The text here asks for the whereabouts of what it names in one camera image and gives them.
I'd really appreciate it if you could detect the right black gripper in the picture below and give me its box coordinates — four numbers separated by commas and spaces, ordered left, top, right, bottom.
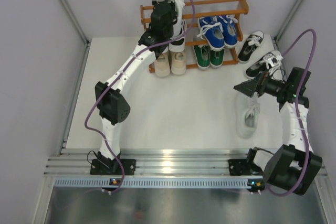
234, 69, 289, 98

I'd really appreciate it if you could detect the black white-striped sneaker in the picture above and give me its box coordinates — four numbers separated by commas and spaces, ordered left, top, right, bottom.
169, 19, 186, 52
157, 44, 169, 55

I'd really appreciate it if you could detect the beige sneaker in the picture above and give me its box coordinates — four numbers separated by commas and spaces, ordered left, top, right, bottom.
171, 51, 186, 76
154, 52, 171, 77

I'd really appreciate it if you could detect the green sneaker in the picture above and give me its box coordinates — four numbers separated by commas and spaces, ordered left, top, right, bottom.
210, 49, 225, 68
193, 44, 210, 70

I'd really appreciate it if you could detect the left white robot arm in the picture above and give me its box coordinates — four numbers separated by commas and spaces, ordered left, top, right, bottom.
95, 0, 177, 175

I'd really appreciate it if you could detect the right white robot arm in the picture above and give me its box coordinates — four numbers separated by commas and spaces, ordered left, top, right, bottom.
234, 67, 322, 196

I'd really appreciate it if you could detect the orange wooden shoe shelf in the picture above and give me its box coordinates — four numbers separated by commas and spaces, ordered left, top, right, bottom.
140, 0, 249, 69

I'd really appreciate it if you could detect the black canvas sneaker near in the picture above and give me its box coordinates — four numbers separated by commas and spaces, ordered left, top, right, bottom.
245, 50, 281, 79

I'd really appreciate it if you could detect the black canvas sneaker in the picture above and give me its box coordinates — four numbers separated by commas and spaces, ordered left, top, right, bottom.
245, 50, 281, 79
238, 30, 264, 63

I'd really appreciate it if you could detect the black canvas sneaker far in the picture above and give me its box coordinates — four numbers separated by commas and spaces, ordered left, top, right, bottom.
238, 30, 264, 63

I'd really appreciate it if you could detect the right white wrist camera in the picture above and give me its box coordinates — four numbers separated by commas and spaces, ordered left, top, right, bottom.
264, 54, 283, 69

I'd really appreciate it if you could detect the right aluminium frame post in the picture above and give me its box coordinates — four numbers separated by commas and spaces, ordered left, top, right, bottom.
272, 0, 305, 45

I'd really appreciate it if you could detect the aluminium frame post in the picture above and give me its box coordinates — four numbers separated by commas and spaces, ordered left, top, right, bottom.
272, 0, 305, 45
58, 0, 90, 47

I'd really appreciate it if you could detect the left aluminium frame post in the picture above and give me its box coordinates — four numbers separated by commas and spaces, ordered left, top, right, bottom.
58, 0, 90, 47

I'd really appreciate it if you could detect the perforated cable duct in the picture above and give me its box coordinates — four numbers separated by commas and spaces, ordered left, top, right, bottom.
54, 177, 264, 189

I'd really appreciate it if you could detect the aluminium rail base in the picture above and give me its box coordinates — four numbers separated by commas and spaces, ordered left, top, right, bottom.
44, 148, 248, 178

